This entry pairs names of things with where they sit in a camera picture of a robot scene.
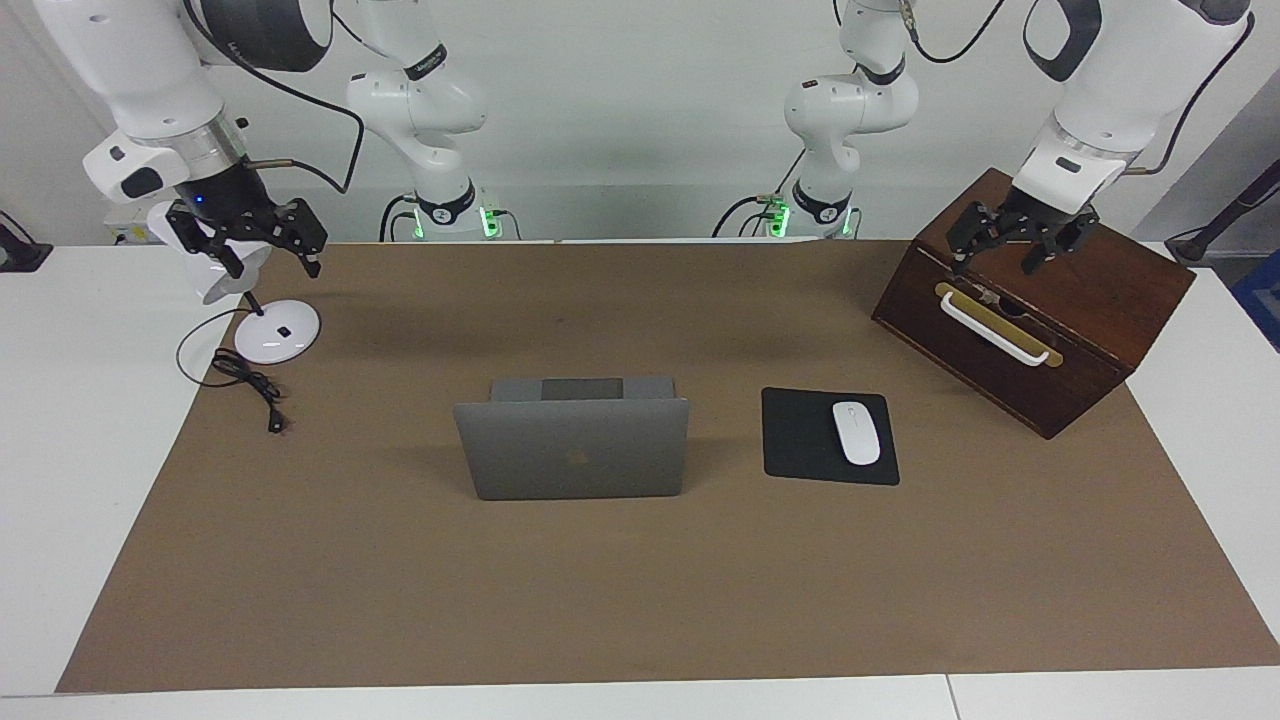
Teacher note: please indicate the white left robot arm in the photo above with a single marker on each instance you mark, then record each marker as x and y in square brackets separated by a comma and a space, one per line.
[1110, 90]

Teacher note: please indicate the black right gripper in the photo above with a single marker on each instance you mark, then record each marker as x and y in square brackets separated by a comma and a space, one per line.
[225, 200]

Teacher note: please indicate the white computer mouse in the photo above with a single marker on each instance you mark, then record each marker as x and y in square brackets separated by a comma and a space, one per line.
[856, 432]

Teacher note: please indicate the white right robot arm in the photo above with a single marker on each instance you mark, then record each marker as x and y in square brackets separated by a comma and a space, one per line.
[150, 80]

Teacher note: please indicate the brown table mat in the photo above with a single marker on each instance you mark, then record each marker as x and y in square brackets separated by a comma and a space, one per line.
[640, 590]

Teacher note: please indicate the dark wooden box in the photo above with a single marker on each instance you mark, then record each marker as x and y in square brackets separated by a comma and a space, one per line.
[1100, 300]

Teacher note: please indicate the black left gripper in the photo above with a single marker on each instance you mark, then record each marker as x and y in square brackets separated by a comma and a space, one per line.
[1025, 220]

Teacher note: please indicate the grey aluminium laptop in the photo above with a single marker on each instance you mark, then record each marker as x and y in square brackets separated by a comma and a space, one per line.
[575, 450]

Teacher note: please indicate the blue crate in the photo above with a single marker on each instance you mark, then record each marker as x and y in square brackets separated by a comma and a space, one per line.
[1262, 300]

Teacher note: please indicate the black mouse pad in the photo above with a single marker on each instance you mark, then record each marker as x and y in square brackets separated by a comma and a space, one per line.
[800, 440]

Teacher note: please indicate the white desk lamp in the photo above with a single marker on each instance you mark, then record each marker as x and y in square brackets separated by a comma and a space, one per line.
[280, 335]

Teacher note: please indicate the black tripod leg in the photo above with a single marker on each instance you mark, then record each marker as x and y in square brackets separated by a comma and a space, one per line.
[1225, 215]

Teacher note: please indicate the black clamp stand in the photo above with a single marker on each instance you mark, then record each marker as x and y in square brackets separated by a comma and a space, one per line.
[18, 255]

